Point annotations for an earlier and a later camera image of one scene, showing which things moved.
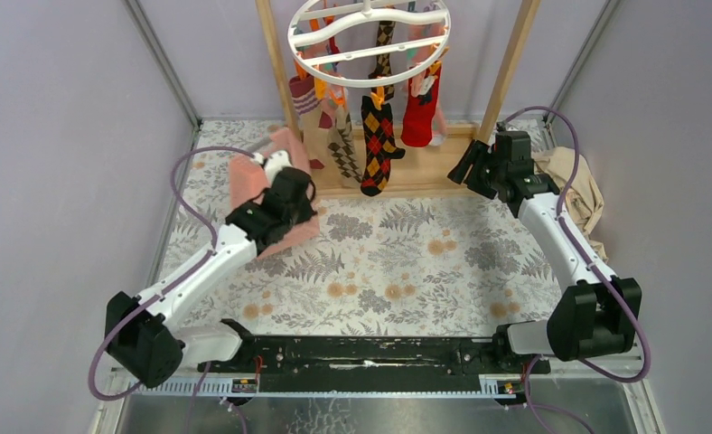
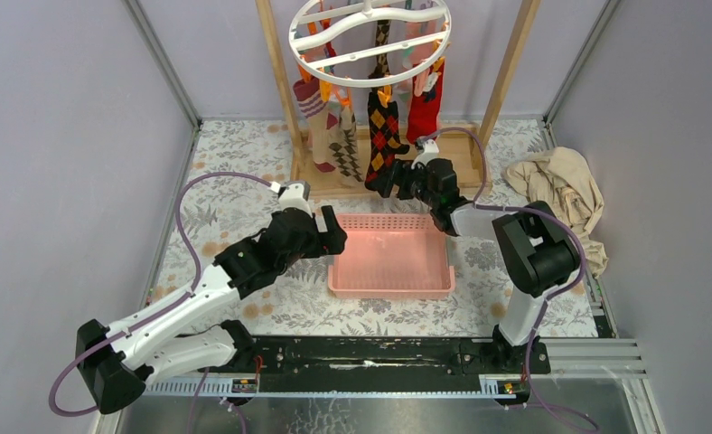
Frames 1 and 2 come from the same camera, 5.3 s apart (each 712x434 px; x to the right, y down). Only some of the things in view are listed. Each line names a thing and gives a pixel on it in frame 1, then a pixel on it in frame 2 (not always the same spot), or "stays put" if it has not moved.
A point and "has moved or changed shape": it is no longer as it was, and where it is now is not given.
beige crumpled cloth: x=583 y=202 stays put
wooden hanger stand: x=424 y=170 stays put
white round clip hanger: x=369 y=43 stays put
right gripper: x=475 y=154 → x=398 y=174
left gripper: x=306 y=212 → x=326 y=243
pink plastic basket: x=249 y=177 → x=391 y=256
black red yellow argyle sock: x=380 y=146 has moved or changed shape
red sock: x=420 y=111 stays put
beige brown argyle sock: x=343 y=148 stays put
